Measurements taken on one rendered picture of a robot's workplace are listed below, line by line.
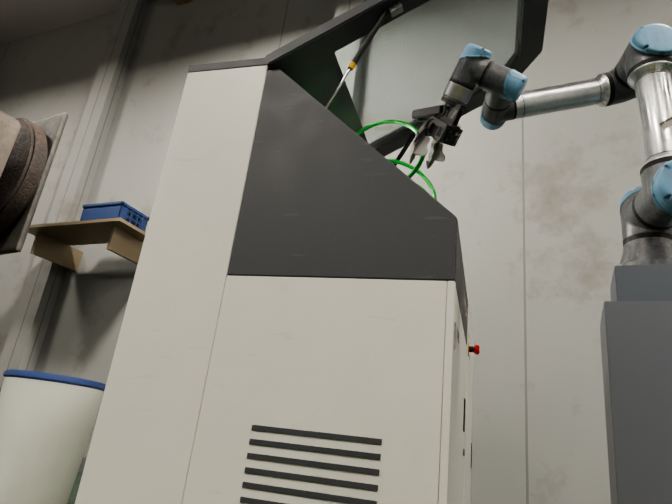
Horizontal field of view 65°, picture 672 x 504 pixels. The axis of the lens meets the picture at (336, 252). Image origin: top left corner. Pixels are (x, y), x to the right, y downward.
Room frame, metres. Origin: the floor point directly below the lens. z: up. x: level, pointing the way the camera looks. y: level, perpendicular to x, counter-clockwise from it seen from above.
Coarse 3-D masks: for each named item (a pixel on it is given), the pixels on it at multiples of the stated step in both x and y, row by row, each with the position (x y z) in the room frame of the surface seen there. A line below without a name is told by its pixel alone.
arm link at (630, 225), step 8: (632, 192) 1.21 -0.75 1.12; (624, 200) 1.23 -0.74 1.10; (632, 200) 1.20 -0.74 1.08; (624, 208) 1.24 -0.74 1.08; (632, 208) 1.19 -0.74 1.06; (624, 216) 1.24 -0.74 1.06; (632, 216) 1.20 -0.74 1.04; (624, 224) 1.25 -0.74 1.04; (632, 224) 1.22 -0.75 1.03; (640, 224) 1.20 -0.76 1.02; (648, 224) 1.18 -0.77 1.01; (624, 232) 1.25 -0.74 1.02; (632, 232) 1.22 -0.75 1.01; (640, 232) 1.20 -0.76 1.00; (664, 232) 1.19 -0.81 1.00
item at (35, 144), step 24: (0, 120) 3.58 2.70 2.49; (24, 120) 3.99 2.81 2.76; (48, 120) 4.08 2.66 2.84; (0, 144) 3.64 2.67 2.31; (24, 144) 3.86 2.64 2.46; (48, 144) 4.00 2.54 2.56; (0, 168) 3.70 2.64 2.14; (24, 168) 3.79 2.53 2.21; (48, 168) 3.99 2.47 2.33; (0, 192) 3.91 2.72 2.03; (24, 192) 3.86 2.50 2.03; (0, 216) 3.89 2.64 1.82; (24, 216) 3.99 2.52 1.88; (0, 240) 4.11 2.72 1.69; (24, 240) 4.00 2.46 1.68
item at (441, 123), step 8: (448, 104) 1.25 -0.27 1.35; (456, 104) 1.22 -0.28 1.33; (448, 112) 1.25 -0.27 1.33; (456, 112) 1.23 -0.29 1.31; (464, 112) 1.23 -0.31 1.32; (432, 120) 1.28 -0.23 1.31; (440, 120) 1.25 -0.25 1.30; (448, 120) 1.25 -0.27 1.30; (456, 120) 1.25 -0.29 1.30; (432, 128) 1.29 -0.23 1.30; (440, 128) 1.26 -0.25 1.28; (448, 128) 1.25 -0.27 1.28; (456, 128) 1.26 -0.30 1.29; (432, 136) 1.30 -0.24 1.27; (440, 136) 1.26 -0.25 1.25; (448, 136) 1.28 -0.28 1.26; (456, 136) 1.29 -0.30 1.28; (448, 144) 1.30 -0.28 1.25
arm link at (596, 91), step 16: (592, 80) 1.22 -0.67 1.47; (608, 80) 1.20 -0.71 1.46; (528, 96) 1.24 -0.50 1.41; (544, 96) 1.24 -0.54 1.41; (560, 96) 1.24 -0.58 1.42; (576, 96) 1.23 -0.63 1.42; (592, 96) 1.23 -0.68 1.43; (608, 96) 1.23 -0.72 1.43; (624, 96) 1.22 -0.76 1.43; (496, 112) 1.25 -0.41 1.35; (512, 112) 1.27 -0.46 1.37; (528, 112) 1.27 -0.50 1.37; (544, 112) 1.28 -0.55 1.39; (496, 128) 1.33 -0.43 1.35
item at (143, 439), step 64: (256, 64) 1.33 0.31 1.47; (192, 128) 1.38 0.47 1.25; (192, 192) 1.37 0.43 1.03; (192, 256) 1.35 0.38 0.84; (128, 320) 1.40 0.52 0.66; (192, 320) 1.34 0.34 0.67; (128, 384) 1.38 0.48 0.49; (192, 384) 1.33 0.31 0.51; (128, 448) 1.37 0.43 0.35; (192, 448) 1.32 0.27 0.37
